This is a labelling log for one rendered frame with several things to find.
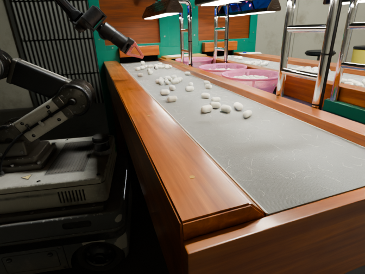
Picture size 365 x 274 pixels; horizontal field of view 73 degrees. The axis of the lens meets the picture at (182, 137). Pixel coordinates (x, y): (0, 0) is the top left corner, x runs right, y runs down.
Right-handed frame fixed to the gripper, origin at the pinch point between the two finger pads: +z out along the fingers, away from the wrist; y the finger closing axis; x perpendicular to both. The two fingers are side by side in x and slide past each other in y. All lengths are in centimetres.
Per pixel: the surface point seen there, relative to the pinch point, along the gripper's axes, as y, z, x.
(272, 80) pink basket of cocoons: -29, 45, -23
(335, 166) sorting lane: -90, 21, -2
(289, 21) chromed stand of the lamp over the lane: -52, 19, -31
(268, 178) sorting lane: -89, 10, 6
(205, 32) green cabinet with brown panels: 87, 49, -49
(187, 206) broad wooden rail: -93, -3, 14
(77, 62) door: 265, -16, 50
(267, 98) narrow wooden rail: -54, 28, -11
